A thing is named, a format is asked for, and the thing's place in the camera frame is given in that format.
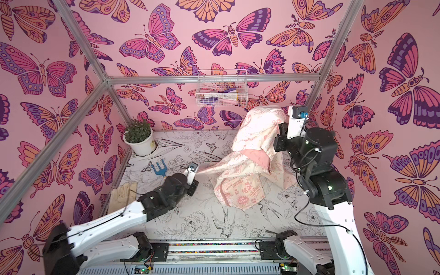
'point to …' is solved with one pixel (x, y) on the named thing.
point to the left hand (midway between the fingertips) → (195, 172)
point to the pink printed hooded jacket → (253, 167)
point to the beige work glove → (122, 196)
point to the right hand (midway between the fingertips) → (285, 121)
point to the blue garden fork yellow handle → (162, 171)
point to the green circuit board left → (138, 271)
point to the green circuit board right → (288, 267)
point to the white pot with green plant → (140, 136)
